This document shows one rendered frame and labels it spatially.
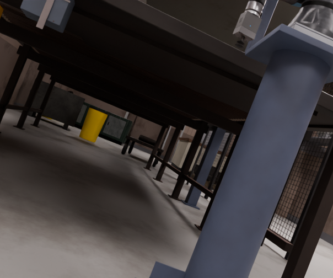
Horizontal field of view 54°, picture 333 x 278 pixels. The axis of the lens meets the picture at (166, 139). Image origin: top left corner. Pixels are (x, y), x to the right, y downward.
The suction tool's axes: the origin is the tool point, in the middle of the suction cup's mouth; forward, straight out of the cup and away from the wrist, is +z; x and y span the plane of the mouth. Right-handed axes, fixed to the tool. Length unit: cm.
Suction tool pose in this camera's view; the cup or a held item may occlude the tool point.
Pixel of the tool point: (239, 46)
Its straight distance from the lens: 163.2
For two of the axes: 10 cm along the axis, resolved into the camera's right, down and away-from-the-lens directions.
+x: 2.7, 0.9, -9.6
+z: -3.7, 9.3, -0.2
